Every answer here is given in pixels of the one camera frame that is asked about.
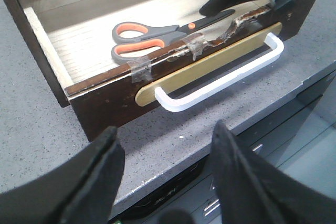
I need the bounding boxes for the dark wooden drawer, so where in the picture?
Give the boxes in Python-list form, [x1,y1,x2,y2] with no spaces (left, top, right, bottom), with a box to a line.
[4,0,316,140]

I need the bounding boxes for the white drawer handle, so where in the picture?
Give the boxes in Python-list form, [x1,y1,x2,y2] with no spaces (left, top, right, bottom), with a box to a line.
[154,33,284,112]

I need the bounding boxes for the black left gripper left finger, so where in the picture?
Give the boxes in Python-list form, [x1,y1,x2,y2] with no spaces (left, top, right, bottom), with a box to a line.
[1,126,125,223]

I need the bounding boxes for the grey orange scissors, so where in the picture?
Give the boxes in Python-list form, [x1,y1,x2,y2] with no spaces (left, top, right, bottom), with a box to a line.
[111,9,235,64]

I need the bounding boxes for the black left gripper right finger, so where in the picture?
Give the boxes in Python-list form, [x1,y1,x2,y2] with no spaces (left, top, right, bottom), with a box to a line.
[209,121,335,223]

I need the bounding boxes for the black appliance control panel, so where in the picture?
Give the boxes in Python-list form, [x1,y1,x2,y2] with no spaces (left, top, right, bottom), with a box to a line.
[111,74,335,223]

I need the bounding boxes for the brass handle backplate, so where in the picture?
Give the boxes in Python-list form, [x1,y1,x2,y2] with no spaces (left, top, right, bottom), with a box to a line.
[135,22,282,106]

